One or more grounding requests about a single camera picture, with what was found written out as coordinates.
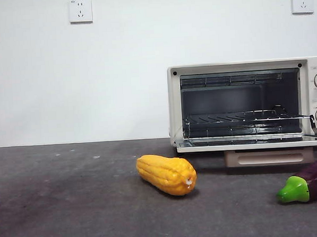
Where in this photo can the cream toaster oven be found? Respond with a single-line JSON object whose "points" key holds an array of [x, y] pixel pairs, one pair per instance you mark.
{"points": [[313, 99]]}

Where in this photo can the yellow toy corn cob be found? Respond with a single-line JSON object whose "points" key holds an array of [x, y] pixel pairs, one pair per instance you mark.
{"points": [[164, 174]]}

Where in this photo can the white wall socket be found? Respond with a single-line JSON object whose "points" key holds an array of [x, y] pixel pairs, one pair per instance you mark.
{"points": [[80, 11], [302, 2]]}

